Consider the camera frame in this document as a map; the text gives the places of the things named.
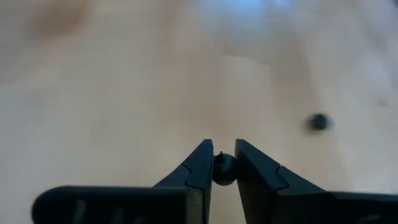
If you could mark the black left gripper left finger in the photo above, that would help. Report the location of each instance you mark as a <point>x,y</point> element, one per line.
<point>124,205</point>

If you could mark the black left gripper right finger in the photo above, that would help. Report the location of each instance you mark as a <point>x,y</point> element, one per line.
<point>295,205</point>

